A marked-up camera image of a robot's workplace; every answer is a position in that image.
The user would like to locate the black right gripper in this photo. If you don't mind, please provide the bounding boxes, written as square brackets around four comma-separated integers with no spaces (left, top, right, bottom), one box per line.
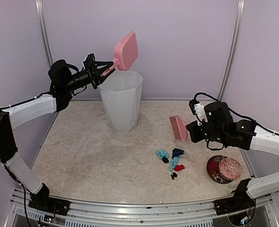
[187,120,227,144]

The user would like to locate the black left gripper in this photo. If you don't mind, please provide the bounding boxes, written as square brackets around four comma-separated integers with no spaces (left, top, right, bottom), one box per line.
[63,60,115,92]

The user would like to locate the pink plastic hand brush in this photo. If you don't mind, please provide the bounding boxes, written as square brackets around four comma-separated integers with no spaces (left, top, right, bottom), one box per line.
[169,115,189,141]

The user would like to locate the translucent white waste bin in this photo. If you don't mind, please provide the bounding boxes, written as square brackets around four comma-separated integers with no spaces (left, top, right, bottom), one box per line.
[99,70,143,133]

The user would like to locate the pink plastic dustpan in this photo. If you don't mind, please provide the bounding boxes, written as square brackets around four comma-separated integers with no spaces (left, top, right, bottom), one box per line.
[102,31,138,76]

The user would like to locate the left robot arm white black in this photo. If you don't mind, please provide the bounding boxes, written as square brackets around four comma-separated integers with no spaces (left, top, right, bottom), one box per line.
[0,54,117,210]

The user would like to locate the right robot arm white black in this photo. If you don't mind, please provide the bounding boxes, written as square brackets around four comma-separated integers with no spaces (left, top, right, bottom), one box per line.
[186,97,279,210]

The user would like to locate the navy paper scrap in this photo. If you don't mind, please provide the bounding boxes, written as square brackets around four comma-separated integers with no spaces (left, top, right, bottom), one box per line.
[172,148,185,159]

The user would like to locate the dark red patterned round dish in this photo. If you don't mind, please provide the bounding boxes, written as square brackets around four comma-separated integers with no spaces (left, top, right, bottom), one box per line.
[207,155,233,184]

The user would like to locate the small red paper scrap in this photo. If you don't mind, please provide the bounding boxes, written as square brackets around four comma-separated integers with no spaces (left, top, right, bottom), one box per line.
[174,165,185,172]

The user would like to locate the pink patterned small bowl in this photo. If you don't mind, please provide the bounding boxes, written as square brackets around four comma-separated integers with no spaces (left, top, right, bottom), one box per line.
[219,157,243,180]

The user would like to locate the small black paper scrap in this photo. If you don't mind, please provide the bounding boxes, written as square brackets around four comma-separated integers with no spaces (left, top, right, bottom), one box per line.
[171,173,177,180]

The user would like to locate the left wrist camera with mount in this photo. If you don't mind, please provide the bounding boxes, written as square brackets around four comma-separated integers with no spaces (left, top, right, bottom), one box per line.
[82,53,96,72]

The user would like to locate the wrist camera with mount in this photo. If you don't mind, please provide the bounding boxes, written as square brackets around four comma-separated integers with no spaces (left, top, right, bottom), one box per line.
[82,53,96,72]
[189,99,207,126]

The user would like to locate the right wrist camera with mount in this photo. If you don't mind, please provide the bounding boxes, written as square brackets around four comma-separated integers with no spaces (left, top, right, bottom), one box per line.
[189,99,207,126]

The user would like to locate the front aluminium rail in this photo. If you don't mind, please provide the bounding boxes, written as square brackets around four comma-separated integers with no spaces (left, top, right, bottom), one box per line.
[3,190,279,227]

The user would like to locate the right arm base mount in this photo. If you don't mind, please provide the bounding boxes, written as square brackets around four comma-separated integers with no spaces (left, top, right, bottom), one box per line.
[214,178,256,215]

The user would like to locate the right aluminium frame post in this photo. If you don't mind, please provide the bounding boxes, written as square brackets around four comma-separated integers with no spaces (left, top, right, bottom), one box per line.
[217,0,245,101]

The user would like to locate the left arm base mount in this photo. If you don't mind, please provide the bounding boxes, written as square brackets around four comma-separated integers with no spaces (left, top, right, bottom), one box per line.
[28,183,70,216]

